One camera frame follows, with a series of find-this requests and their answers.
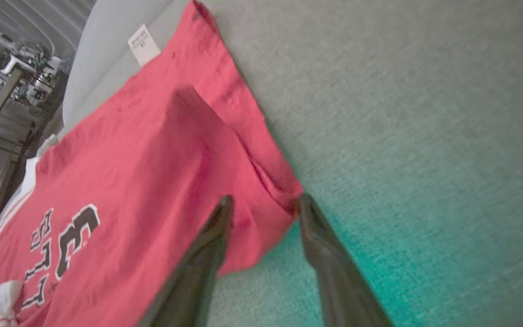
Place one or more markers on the long grey sofa seat cushion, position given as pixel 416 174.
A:
pixel 102 50

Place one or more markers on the white black wheeled robot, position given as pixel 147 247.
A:
pixel 30 56

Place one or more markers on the red jersey with white trim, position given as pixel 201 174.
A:
pixel 143 181

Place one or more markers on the light grey sheer curtain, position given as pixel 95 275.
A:
pixel 39 18

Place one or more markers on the wide grey sofa seat cushion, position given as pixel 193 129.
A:
pixel 402 136

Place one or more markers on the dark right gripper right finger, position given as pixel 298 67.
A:
pixel 334 272

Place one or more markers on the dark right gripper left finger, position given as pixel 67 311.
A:
pixel 198 272

